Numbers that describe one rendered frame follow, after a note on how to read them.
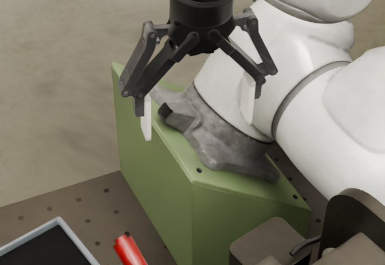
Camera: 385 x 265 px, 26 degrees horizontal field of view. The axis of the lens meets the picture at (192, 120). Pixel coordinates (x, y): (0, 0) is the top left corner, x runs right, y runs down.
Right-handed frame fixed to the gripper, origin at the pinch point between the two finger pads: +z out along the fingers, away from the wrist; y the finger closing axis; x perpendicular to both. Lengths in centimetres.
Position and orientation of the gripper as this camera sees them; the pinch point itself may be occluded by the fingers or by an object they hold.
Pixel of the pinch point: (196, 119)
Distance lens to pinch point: 108.8
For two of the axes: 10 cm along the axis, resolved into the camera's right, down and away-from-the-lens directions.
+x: 2.7, 6.3, -7.3
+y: -9.6, 1.5, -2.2
